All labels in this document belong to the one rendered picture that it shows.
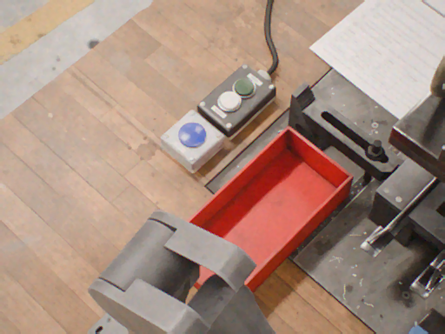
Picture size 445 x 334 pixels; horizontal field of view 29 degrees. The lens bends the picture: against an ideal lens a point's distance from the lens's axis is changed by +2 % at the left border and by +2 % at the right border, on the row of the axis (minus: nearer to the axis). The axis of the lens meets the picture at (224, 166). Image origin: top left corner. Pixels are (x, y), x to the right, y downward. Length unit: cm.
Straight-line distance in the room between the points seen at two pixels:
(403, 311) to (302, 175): 23
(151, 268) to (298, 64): 67
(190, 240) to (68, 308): 47
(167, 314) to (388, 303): 53
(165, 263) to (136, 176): 52
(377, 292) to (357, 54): 39
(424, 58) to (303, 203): 32
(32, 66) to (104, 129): 123
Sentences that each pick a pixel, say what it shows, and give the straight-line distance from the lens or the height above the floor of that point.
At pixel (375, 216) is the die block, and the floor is 92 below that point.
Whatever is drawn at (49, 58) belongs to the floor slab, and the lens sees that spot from 249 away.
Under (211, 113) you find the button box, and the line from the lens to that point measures 124.
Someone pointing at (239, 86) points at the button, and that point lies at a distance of 125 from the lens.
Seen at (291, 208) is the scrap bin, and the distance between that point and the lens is 119.
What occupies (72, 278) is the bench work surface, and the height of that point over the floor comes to 90.
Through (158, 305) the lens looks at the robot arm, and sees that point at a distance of 68.
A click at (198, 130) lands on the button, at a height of 94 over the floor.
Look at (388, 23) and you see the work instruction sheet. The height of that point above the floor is 90.
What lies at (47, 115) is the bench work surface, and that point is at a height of 90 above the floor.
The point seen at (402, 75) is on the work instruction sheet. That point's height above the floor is 90.
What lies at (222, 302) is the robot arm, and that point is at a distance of 69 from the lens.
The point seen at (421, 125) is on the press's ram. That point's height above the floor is 114.
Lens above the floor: 198
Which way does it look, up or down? 61 degrees down
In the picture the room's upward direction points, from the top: 2 degrees counter-clockwise
